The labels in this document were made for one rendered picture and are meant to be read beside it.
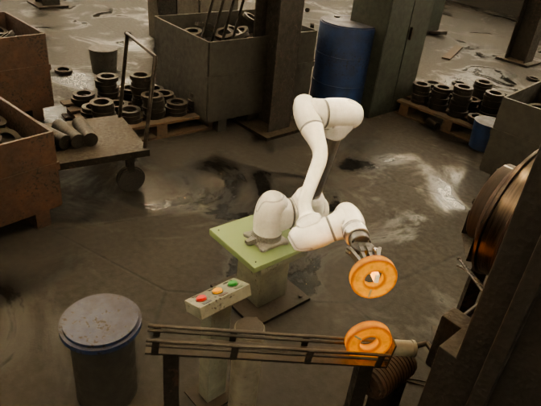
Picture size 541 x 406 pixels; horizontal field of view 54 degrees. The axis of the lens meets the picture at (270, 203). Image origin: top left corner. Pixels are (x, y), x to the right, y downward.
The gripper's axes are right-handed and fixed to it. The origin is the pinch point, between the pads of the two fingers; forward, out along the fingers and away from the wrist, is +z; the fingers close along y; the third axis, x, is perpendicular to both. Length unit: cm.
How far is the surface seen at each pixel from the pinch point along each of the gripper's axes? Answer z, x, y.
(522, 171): 1, 39, -39
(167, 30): -359, 0, 87
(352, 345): 9.5, -22.5, 5.9
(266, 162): -259, -80, 1
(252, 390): -15, -70, 33
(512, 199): 7.0, 32.1, -34.4
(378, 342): 9.2, -21.9, -3.2
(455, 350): 28.5, -6.5, -17.5
